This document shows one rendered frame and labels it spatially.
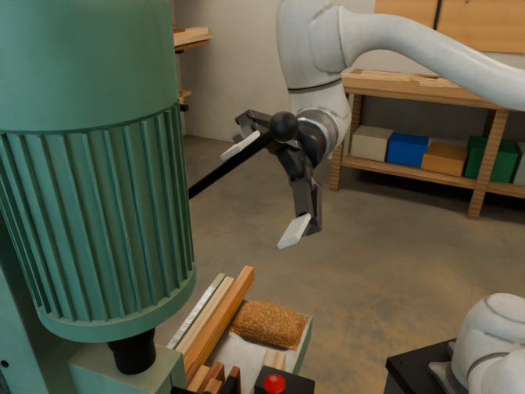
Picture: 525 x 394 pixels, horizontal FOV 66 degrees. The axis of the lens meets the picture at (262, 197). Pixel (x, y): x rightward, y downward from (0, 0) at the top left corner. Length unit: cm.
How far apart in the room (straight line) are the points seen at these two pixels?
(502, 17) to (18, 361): 336
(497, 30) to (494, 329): 275
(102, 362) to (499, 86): 72
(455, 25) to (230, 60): 195
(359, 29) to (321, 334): 160
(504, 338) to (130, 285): 78
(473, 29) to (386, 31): 277
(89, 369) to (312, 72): 56
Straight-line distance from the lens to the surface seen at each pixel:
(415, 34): 75
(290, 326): 82
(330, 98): 75
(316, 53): 73
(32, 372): 62
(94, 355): 63
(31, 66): 33
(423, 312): 233
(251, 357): 80
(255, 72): 399
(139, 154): 36
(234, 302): 87
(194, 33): 382
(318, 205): 62
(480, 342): 100
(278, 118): 46
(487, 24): 350
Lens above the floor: 151
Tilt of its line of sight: 28 degrees down
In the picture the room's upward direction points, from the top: straight up
